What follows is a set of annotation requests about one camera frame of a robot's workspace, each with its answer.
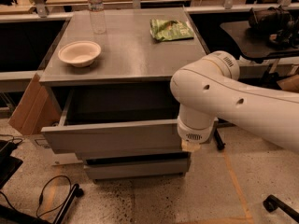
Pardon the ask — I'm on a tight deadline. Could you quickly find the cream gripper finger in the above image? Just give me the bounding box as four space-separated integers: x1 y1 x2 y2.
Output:
181 140 201 152

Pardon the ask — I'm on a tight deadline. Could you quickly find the grey top drawer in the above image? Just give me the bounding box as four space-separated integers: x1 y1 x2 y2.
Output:
42 88 181 153

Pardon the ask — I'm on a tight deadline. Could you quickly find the grey drawer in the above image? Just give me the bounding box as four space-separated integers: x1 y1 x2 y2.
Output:
42 88 181 153
76 149 183 160
84 158 190 180

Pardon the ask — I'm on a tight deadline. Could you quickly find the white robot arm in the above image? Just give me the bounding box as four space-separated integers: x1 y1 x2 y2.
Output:
170 51 299 153

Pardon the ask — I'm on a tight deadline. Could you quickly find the grey bottom drawer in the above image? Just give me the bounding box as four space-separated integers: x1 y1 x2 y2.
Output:
84 158 190 180

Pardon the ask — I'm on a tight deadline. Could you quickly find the grey middle drawer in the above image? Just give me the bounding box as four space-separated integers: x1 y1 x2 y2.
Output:
76 149 183 160

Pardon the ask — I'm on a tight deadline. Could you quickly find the grey drawer cabinet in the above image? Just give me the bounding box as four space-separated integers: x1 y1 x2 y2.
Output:
40 8 206 167

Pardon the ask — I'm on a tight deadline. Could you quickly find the black caster leg right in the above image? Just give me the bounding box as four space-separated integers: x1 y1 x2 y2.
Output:
263 195 299 223

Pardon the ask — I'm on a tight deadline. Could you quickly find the black stand leg left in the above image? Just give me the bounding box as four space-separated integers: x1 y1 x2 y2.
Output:
52 184 84 224

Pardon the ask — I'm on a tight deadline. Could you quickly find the green chip bag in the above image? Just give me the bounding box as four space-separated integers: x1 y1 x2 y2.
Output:
149 19 194 42

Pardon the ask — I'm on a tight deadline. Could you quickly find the white paper bowl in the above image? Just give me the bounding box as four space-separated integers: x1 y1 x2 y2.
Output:
58 41 102 68

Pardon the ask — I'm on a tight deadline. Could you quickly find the black bag on chair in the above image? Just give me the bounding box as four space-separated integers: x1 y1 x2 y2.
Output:
249 6 299 49

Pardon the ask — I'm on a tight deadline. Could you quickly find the cardboard box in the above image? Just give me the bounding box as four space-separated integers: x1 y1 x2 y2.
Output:
7 72 82 166

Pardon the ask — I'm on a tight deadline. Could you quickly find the clear plastic water bottle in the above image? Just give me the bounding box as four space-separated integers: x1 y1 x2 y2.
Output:
88 0 106 34

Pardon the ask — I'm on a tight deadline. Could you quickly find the black equipment at left edge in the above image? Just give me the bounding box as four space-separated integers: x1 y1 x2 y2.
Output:
0 140 22 189

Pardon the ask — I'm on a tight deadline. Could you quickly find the black cable on floor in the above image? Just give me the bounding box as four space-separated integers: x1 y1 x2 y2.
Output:
36 175 73 219

